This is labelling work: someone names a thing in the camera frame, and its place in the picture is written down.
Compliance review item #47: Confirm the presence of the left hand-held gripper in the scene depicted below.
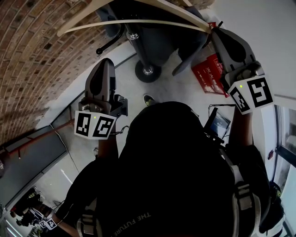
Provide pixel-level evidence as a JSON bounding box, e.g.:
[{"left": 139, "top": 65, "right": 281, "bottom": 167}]
[{"left": 74, "top": 58, "right": 129, "bottom": 141}]

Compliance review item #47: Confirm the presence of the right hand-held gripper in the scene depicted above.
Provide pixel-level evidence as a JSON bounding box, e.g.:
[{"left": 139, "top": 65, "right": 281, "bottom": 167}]
[{"left": 211, "top": 27, "right": 275, "bottom": 116}]

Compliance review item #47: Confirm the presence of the black coat stand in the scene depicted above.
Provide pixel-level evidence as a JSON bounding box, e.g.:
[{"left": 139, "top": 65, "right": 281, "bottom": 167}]
[{"left": 95, "top": 22, "right": 163, "bottom": 83}]

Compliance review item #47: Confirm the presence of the light wooden hanger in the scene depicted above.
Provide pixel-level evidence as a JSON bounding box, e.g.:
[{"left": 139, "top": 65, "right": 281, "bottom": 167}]
[{"left": 56, "top": 0, "right": 213, "bottom": 38}]

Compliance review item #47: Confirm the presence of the person's left forearm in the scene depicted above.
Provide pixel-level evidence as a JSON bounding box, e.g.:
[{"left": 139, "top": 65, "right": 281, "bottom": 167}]
[{"left": 96, "top": 135, "right": 119, "bottom": 159}]

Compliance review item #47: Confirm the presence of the person's right forearm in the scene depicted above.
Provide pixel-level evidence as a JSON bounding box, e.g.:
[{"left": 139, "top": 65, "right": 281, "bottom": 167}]
[{"left": 228, "top": 105, "right": 254, "bottom": 147}]

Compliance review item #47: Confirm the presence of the person's shoe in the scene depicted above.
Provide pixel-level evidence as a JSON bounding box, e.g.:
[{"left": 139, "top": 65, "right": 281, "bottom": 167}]
[{"left": 143, "top": 94, "right": 156, "bottom": 107}]

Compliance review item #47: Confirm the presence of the black chest-mounted screen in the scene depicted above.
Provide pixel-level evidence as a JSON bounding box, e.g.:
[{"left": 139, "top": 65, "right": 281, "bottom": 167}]
[{"left": 203, "top": 106, "right": 232, "bottom": 141}]

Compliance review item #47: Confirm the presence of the grey jacket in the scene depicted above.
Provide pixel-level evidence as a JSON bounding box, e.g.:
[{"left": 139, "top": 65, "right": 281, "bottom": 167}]
[{"left": 97, "top": 0, "right": 209, "bottom": 76}]

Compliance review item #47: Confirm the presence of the brown pole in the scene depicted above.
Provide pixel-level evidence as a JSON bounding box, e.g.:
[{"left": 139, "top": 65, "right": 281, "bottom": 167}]
[{"left": 4, "top": 119, "right": 75, "bottom": 160}]

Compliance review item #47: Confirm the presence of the grey board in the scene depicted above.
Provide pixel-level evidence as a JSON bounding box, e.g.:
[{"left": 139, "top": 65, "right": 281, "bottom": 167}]
[{"left": 0, "top": 124, "right": 68, "bottom": 209}]

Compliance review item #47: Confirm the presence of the window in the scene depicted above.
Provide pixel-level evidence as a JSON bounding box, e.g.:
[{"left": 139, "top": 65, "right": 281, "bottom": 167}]
[{"left": 272, "top": 103, "right": 296, "bottom": 237}]

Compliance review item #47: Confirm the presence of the person's black shirt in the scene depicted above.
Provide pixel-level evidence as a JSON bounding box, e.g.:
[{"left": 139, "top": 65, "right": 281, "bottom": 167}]
[{"left": 55, "top": 101, "right": 285, "bottom": 237}]

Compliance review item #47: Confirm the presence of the grey harness strap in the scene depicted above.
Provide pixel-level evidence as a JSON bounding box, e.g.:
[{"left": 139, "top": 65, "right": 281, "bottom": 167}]
[
  {"left": 218, "top": 148, "right": 262, "bottom": 235},
  {"left": 77, "top": 198, "right": 103, "bottom": 237}
]

